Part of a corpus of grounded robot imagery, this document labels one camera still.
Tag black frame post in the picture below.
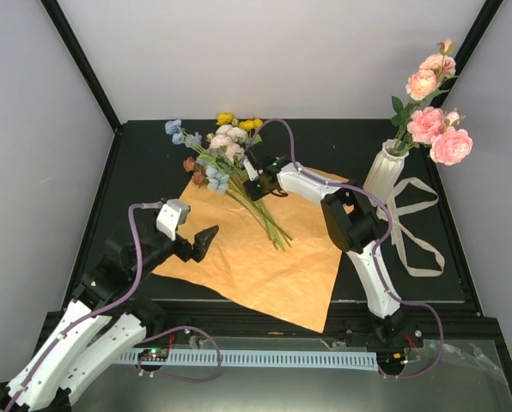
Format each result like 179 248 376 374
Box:
430 0 503 108
40 0 122 132

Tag light blue cable duct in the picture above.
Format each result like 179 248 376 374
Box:
115 348 378 372

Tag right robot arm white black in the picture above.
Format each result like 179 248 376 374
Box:
242 154 404 346

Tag right circuit board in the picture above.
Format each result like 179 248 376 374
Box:
384 352 421 366

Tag right black frame post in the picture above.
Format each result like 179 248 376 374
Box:
430 0 503 108

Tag circuit board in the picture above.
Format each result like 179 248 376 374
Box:
384 352 421 366
138 348 168 361

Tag cream ribbon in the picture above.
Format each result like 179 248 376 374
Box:
375 177 445 278

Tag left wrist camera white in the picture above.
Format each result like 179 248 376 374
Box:
156 199 191 241

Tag left circuit board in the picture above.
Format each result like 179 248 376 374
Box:
138 348 168 361

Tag white ribbed vase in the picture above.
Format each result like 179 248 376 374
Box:
363 139 408 203

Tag artificial flower bunch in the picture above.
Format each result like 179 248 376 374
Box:
164 112 292 251

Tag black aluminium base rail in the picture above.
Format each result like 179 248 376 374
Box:
141 298 504 351

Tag peach cream rose stem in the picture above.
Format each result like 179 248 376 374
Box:
389 39 456 156

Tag pink rose stem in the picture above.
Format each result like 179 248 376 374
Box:
396 106 473 166

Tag left black frame post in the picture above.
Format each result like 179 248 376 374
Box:
40 0 122 132

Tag orange wrapping paper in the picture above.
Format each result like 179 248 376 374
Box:
154 183 341 333

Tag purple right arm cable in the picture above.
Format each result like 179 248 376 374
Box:
245 118 446 381

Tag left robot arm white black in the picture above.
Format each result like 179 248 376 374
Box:
0 215 219 411

